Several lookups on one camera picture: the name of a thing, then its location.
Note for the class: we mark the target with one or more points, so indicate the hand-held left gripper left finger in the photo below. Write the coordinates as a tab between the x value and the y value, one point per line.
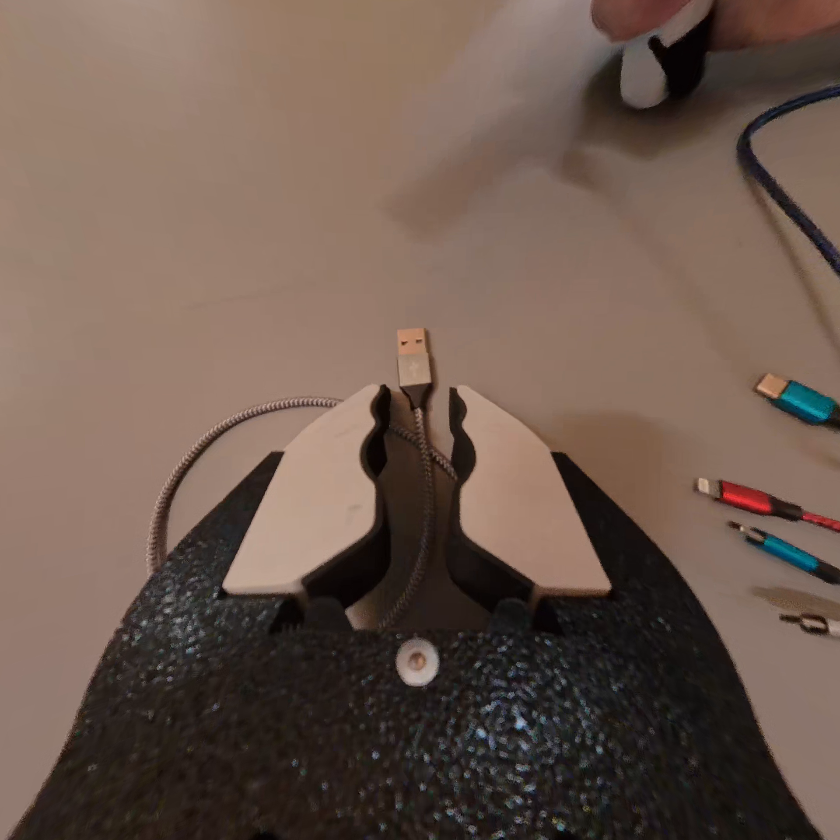
308	518

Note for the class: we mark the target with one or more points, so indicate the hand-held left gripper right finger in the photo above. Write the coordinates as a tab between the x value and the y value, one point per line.
525	518

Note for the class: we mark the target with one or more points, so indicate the person's right hand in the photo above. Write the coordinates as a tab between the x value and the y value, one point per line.
623	16

